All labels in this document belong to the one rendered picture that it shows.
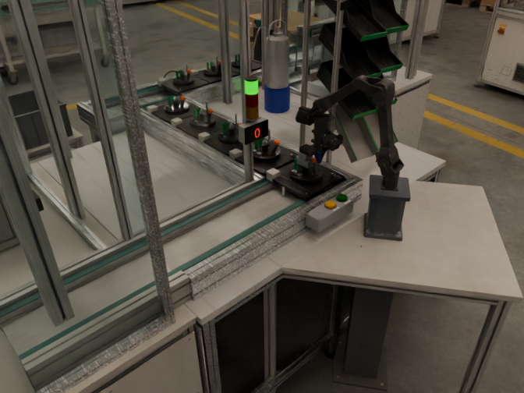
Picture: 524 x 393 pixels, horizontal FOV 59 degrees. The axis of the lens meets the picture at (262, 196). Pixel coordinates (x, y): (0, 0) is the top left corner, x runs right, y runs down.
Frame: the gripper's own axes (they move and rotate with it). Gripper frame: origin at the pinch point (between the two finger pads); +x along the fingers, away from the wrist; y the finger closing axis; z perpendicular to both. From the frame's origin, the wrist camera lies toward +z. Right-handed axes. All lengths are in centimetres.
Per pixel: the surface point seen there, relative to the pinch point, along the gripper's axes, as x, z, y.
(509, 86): 98, -80, 415
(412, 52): 5, -61, 164
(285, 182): 12.5, -9.4, -10.1
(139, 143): -40, 14, -83
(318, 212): 13.5, 14.0, -15.1
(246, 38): -46, -21, -19
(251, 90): -28.5, -17.1, -20.7
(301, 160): 4.4, -7.8, -2.3
